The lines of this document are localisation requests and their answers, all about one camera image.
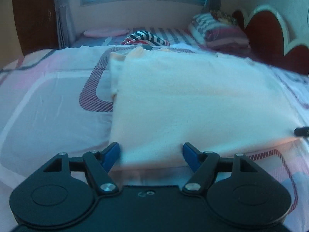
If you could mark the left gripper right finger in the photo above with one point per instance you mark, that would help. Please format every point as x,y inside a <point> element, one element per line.
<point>203,166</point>

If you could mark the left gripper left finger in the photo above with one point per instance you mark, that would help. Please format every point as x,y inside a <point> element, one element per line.
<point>97,165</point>

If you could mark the yellow patterned cloth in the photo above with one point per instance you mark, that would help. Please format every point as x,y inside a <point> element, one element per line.
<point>224,18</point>

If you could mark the left grey curtain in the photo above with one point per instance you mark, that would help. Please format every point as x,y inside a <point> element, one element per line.
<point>64,21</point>

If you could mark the striped folded pillow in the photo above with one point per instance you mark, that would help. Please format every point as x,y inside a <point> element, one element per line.
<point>212,34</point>

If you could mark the striped purple bed sheet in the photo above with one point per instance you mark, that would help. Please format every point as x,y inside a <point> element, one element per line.
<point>173,35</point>

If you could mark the dark wooden door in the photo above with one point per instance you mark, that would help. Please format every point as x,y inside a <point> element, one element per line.
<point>35,22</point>

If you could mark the striped red navy garment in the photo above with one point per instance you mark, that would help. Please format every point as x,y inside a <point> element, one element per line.
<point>144,37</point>

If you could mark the red white heart headboard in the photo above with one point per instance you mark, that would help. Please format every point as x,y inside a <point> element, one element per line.
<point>269,39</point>

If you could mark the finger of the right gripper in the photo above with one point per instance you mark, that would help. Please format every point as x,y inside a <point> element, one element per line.
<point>301,132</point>

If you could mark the patterned white pink quilt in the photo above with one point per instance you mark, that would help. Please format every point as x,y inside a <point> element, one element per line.
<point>42,114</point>

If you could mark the pink flat pillow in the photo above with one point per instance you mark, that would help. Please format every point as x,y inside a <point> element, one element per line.
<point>106,32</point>

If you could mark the cream knit sweater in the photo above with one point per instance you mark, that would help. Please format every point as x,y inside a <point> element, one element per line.
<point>216,102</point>

